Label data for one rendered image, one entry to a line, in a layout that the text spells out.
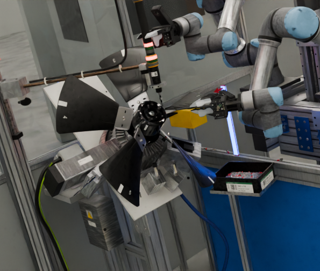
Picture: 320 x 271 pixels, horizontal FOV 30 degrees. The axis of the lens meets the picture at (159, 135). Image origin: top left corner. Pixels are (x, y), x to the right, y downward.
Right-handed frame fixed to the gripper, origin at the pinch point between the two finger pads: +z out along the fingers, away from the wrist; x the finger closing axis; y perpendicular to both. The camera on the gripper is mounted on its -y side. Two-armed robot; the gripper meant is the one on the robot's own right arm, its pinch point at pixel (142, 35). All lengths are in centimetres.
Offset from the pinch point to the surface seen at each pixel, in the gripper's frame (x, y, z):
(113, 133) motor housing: 15.8, 35.5, 12.8
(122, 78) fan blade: 15.9, 16.2, 0.7
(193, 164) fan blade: -18, 50, 7
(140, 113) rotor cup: -1.8, 27.0, 12.9
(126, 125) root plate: 6.1, 31.6, 14.3
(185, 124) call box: 20, 50, -37
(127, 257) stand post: 33, 99, 8
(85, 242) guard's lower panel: 72, 102, 0
